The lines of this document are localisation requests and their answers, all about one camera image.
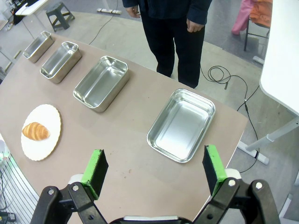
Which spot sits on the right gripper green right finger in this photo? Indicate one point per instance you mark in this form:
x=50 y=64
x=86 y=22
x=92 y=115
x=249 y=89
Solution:
x=216 y=172

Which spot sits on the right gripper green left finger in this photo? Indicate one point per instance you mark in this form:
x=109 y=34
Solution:
x=93 y=177

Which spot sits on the person's right forearm navy sleeve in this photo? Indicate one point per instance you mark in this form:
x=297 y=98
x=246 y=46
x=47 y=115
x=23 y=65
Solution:
x=130 y=3

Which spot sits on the person's left forearm navy sleeve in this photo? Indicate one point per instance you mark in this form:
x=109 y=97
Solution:
x=198 y=11

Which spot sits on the steel rectangular container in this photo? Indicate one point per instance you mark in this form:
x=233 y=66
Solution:
x=181 y=126
x=102 y=105
x=35 y=57
x=58 y=77

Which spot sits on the golden croissant bread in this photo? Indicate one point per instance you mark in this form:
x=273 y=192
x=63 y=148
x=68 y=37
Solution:
x=35 y=131

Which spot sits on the person's left hand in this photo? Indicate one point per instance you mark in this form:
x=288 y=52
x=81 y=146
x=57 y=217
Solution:
x=195 y=25

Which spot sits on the person's right hand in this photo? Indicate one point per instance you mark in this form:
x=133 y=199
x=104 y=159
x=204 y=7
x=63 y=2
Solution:
x=133 y=12

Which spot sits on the white scalloped plate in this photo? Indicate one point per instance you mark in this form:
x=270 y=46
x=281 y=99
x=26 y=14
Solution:
x=42 y=149

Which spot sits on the white slatted panel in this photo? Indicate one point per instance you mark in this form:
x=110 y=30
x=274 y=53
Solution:
x=16 y=191

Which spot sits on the white rounded device green light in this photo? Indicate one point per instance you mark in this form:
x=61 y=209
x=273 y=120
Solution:
x=2 y=149

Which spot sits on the white desk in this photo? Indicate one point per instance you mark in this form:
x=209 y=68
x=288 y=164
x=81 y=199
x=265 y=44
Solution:
x=28 y=6
x=282 y=58

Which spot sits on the black metal chair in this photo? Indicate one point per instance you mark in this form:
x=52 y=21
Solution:
x=247 y=35

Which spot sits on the person in dark navy clothes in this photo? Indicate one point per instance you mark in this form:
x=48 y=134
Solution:
x=168 y=35

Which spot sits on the pink hanging cloth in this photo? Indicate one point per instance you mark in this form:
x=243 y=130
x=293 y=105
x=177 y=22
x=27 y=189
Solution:
x=240 y=18

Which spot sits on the grey plastic step stool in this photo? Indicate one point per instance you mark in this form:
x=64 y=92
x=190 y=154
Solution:
x=59 y=14

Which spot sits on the white power strip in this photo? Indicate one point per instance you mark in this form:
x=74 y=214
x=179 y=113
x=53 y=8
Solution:
x=108 y=10

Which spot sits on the orange jacket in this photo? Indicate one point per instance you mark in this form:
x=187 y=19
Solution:
x=262 y=11

